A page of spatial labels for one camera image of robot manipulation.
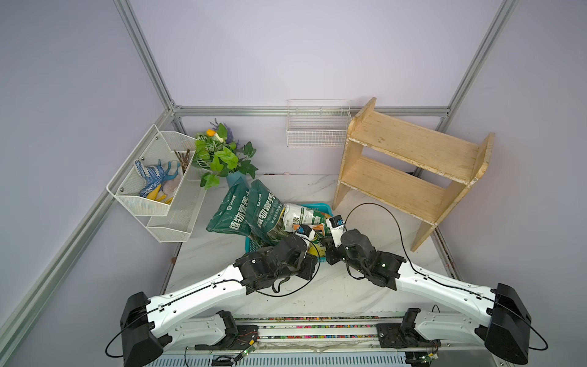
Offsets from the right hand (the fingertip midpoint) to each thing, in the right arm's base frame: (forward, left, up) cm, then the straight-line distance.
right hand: (323, 242), depth 79 cm
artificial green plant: (+29, +39, +18) cm, 52 cm away
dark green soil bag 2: (+9, +21, +6) cm, 23 cm away
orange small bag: (+4, +2, +4) cm, 6 cm away
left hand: (-8, +3, +3) cm, 9 cm away
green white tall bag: (+11, +10, +1) cm, 15 cm away
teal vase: (+28, +36, +5) cm, 46 cm away
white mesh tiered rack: (+12, +61, -3) cm, 62 cm away
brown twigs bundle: (+27, +51, +17) cm, 59 cm away
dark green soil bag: (+6, +32, +8) cm, 34 cm away
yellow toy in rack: (+9, +55, +17) cm, 58 cm away
